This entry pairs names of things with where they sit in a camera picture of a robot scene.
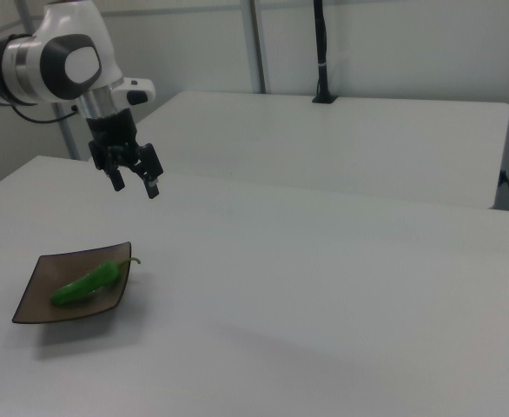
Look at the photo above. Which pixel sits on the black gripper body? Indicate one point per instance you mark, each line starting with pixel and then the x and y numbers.
pixel 113 134

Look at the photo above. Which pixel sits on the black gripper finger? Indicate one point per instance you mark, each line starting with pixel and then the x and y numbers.
pixel 117 181
pixel 152 189

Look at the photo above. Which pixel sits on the green chili pepper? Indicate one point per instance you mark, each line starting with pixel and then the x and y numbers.
pixel 85 284

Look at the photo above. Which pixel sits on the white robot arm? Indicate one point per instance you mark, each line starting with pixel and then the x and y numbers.
pixel 59 26

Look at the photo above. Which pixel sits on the square brown ceramic plate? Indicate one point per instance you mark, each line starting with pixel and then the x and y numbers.
pixel 37 299

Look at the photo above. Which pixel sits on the white side table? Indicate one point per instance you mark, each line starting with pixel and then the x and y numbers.
pixel 324 143

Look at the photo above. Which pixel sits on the black stand pole with clamp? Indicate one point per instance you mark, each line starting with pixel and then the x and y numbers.
pixel 322 52

